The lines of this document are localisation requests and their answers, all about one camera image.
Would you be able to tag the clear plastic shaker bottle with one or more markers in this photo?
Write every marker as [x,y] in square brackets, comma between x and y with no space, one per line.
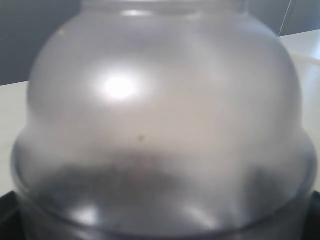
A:
[164,120]

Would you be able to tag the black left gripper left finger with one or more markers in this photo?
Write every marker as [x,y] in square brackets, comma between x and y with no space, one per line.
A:
[14,223]

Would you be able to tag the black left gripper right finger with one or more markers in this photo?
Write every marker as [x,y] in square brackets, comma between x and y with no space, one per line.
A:
[311,230]

